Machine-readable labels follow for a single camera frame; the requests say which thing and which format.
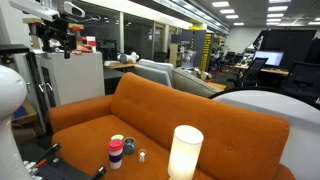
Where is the small clear glass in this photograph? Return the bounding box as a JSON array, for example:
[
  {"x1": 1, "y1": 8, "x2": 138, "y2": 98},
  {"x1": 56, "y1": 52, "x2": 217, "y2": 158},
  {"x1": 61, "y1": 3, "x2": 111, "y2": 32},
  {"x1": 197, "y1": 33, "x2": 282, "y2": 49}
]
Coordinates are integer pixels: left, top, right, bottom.
[{"x1": 137, "y1": 148, "x2": 148, "y2": 164}]

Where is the light wooden desk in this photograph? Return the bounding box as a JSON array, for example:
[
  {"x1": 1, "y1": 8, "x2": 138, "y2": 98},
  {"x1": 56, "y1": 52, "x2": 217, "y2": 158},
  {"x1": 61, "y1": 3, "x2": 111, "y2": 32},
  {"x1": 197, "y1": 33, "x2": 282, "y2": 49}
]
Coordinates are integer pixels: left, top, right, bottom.
[{"x1": 103, "y1": 59, "x2": 139, "y2": 71}]

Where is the pink cup lid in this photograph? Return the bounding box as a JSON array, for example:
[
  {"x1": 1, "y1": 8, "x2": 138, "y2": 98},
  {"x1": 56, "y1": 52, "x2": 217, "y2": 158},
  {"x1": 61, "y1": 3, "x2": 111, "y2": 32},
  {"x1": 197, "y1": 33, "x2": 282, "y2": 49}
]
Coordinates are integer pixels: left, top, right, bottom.
[{"x1": 107, "y1": 139, "x2": 125, "y2": 153}]

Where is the white round table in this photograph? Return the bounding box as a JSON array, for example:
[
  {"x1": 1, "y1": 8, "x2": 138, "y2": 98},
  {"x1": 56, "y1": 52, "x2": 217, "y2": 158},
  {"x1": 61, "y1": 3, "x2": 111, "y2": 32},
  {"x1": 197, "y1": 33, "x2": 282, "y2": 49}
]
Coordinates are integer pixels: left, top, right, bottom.
[{"x1": 209, "y1": 86, "x2": 320, "y2": 180}]

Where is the orange handled black clamp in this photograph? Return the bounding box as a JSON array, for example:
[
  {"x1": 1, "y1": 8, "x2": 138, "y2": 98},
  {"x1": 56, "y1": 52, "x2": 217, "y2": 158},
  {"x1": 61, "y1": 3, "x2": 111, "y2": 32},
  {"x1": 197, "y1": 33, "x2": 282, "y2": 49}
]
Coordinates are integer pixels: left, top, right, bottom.
[
  {"x1": 33, "y1": 142, "x2": 63, "y2": 169},
  {"x1": 89, "y1": 165, "x2": 108, "y2": 180}
]

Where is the white armchair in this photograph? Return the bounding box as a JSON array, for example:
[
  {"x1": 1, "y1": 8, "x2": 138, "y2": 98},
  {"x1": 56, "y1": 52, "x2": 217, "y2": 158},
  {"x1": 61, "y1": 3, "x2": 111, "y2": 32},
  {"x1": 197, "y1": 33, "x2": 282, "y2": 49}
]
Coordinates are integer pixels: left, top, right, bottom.
[{"x1": 134, "y1": 58, "x2": 175, "y2": 88}]

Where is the grey cabinet with yellow bins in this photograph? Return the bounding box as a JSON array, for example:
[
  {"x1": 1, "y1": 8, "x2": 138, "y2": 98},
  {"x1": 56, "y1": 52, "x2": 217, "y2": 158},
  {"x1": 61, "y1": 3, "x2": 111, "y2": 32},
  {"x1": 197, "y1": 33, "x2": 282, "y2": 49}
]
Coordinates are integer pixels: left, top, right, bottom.
[{"x1": 181, "y1": 29, "x2": 215, "y2": 73}]

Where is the orange fabric couch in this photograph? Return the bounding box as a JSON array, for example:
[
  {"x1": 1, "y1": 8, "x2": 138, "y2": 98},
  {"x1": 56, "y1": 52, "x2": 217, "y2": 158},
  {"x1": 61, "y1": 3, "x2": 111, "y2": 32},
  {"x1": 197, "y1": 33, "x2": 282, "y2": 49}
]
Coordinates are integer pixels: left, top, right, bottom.
[{"x1": 48, "y1": 72, "x2": 296, "y2": 180}]

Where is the red and white box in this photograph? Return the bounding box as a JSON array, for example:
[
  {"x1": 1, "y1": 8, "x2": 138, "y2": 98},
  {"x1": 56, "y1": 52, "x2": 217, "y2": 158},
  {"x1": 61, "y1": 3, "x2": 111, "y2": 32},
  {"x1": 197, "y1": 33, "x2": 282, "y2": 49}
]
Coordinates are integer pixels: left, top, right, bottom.
[{"x1": 85, "y1": 35, "x2": 98, "y2": 53}]

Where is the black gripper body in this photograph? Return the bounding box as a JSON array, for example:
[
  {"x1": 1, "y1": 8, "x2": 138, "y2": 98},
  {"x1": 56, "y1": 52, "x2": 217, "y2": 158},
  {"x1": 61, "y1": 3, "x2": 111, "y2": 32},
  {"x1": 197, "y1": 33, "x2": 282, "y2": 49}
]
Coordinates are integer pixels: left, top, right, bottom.
[{"x1": 42, "y1": 19, "x2": 78, "y2": 52}]

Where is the lit computer monitor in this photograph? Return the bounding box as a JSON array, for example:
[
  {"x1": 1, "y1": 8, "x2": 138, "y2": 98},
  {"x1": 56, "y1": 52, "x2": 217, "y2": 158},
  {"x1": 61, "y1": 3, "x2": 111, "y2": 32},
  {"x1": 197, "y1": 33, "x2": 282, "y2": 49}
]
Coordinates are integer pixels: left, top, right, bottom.
[{"x1": 253, "y1": 49, "x2": 285, "y2": 67}]

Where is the cardboard box with blue item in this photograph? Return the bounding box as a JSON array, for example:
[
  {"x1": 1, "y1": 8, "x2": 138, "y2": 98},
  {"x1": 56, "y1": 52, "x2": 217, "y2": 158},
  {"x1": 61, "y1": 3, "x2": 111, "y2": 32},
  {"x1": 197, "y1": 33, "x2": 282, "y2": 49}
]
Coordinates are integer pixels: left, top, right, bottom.
[{"x1": 11, "y1": 99, "x2": 39, "y2": 136}]

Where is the grey fabric couch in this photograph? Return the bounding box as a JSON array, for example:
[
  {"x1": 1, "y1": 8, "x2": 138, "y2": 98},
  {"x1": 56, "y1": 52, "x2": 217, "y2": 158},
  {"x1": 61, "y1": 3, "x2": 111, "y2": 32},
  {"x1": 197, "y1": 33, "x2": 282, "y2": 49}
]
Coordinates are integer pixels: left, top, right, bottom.
[{"x1": 171, "y1": 67, "x2": 223, "y2": 99}]

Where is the wooden office desk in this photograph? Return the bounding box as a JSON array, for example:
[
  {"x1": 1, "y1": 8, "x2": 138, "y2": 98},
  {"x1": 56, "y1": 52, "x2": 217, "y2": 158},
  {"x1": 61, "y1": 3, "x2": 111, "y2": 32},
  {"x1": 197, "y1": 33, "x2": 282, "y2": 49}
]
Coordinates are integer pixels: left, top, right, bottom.
[{"x1": 233, "y1": 64, "x2": 290, "y2": 76}]

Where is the black vertical post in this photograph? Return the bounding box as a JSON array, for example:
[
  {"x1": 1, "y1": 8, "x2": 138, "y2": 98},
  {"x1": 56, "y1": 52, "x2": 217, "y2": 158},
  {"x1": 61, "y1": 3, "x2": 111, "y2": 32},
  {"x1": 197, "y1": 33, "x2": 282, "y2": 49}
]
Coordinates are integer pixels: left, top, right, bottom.
[{"x1": 24, "y1": 51, "x2": 48, "y2": 134}]

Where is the white cup with blue band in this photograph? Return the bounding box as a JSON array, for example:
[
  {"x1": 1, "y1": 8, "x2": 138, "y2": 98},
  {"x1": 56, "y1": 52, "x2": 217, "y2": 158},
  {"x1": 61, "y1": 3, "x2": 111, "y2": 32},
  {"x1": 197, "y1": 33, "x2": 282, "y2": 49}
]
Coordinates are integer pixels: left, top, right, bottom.
[{"x1": 108, "y1": 148, "x2": 124, "y2": 170}]

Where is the black partition panel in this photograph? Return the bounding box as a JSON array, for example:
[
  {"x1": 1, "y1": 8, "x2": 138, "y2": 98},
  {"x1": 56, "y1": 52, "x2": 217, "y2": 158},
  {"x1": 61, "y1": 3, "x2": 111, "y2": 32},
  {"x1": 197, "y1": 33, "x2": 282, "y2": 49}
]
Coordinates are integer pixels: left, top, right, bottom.
[{"x1": 259, "y1": 29, "x2": 318, "y2": 70}]

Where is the white cylindrical lamp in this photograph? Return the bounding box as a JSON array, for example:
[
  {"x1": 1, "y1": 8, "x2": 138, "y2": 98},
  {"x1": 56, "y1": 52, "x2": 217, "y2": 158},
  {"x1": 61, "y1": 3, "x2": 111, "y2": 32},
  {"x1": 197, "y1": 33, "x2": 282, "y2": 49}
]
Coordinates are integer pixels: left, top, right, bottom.
[{"x1": 167, "y1": 124, "x2": 205, "y2": 180}]

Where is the teal mug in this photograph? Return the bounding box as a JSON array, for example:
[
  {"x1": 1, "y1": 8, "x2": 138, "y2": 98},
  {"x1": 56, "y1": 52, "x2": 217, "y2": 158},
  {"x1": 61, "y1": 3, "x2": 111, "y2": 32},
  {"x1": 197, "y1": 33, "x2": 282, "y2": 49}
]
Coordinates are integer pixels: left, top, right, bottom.
[{"x1": 123, "y1": 136, "x2": 137, "y2": 155}]

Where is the small white robot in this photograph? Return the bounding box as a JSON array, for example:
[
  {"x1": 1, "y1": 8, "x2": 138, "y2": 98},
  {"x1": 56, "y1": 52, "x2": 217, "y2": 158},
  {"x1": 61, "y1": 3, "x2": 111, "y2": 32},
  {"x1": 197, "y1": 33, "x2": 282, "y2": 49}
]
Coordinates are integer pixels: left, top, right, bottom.
[{"x1": 116, "y1": 51, "x2": 140, "y2": 65}]

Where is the black office chair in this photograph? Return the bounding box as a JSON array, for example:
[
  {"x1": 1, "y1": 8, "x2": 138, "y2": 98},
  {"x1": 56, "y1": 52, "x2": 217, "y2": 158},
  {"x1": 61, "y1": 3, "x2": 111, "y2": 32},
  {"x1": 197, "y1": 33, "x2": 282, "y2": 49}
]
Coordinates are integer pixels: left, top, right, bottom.
[
  {"x1": 282, "y1": 61, "x2": 320, "y2": 98},
  {"x1": 229, "y1": 57, "x2": 269, "y2": 88}
]

